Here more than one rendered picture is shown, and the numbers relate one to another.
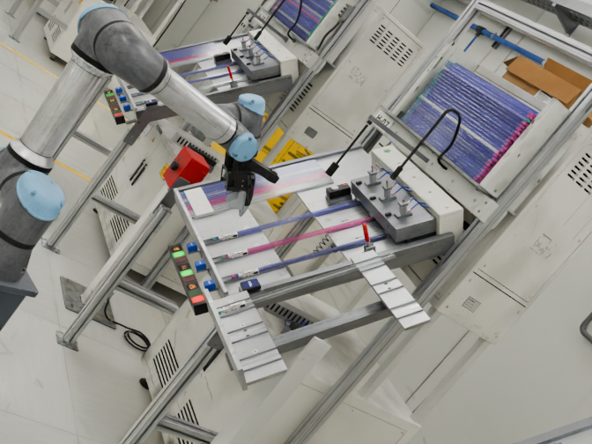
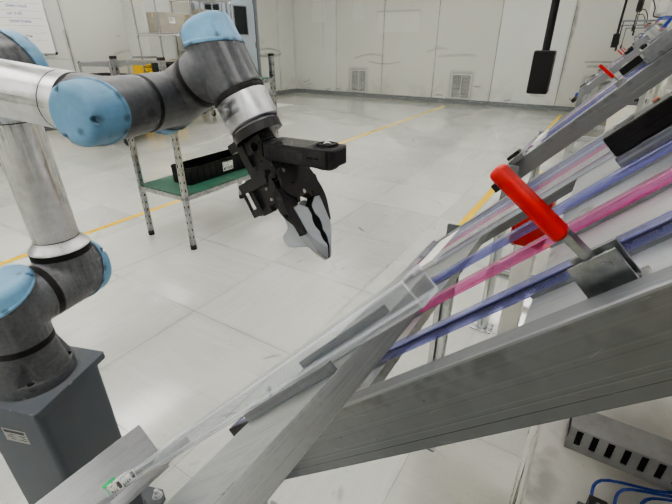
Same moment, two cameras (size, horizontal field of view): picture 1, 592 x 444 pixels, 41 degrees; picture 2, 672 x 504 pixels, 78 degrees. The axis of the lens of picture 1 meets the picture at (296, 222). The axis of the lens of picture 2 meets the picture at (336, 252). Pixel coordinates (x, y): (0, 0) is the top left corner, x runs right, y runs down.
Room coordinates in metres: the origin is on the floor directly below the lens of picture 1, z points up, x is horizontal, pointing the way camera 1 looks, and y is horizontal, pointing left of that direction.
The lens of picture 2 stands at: (2.04, -0.36, 1.17)
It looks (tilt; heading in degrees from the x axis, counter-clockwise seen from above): 27 degrees down; 66
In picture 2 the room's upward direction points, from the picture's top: straight up
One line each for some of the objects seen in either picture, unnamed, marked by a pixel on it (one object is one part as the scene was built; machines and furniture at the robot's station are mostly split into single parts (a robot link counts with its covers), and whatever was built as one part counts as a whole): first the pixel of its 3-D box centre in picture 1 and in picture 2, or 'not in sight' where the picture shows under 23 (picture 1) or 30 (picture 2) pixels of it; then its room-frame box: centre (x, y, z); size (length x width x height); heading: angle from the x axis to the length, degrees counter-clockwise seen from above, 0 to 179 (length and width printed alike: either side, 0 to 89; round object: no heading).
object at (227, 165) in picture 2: not in sight; (213, 165); (2.42, 2.58, 0.41); 0.57 x 0.17 x 0.11; 34
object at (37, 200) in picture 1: (31, 205); (10, 306); (1.74, 0.51, 0.72); 0.13 x 0.12 x 0.14; 46
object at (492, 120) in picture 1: (473, 124); not in sight; (2.61, -0.25, 1.52); 0.51 x 0.13 x 0.27; 34
